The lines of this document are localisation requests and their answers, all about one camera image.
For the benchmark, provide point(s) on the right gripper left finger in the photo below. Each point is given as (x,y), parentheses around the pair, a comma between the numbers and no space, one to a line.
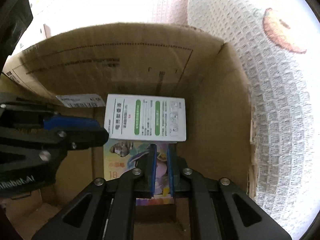
(145,182)

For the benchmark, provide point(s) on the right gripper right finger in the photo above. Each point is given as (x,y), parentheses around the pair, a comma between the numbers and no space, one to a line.
(178,173)

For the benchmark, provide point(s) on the yellow crayon box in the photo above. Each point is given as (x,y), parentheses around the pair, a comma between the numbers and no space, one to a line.
(121,156)

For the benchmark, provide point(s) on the white green medicine box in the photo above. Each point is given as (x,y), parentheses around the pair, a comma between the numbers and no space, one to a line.
(145,118)

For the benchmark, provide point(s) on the brown cardboard box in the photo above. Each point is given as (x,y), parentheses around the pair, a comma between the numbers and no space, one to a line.
(75,71)

